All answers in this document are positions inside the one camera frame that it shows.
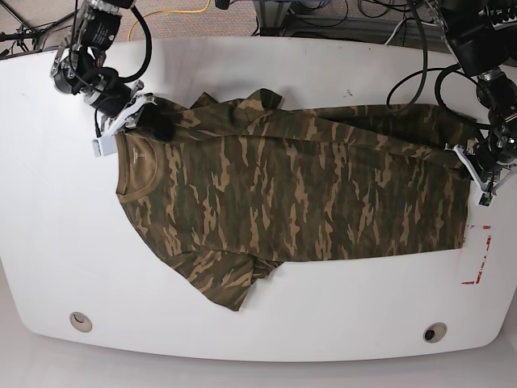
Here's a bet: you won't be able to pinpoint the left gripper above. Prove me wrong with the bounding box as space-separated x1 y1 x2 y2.
472 140 515 182

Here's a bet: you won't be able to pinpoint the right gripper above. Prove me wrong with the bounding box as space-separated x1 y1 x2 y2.
86 91 134 129

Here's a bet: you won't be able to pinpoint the camouflage T-shirt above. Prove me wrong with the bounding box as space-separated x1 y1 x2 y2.
116 89 476 311

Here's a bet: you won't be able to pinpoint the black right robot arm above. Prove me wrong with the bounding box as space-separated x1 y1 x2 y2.
50 1 153 119

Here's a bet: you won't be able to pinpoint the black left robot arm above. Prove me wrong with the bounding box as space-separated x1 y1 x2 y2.
415 1 516 183

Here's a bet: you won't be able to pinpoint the black tripod legs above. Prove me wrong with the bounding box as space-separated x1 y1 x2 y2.
1 1 75 59

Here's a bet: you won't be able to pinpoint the red tape rectangle marking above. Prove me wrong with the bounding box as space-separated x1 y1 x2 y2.
457 225 493 285

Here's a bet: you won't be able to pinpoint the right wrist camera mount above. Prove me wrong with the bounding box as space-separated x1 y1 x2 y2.
91 93 157 158

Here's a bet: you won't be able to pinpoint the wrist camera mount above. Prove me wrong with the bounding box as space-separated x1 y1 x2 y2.
91 93 157 158
445 141 516 207

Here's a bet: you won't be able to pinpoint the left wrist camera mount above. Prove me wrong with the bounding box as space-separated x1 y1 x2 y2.
445 141 516 207

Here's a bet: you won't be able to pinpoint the white cable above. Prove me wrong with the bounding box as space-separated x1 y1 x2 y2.
383 15 437 46

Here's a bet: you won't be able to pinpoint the aluminium frame post base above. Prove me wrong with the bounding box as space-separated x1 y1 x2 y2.
253 1 293 36

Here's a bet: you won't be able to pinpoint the right table cable grommet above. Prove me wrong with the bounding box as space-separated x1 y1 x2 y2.
422 323 448 344

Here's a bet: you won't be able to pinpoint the table cable grommet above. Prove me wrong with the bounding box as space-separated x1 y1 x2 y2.
422 323 448 344
69 312 93 333

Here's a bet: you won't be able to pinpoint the left table cable grommet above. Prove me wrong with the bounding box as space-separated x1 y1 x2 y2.
69 312 93 333

